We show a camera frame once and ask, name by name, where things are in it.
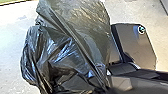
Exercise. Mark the black trash bag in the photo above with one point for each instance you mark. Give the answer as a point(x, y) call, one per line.
point(66, 50)

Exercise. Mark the silver base bolt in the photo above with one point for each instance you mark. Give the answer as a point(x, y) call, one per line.
point(141, 30)

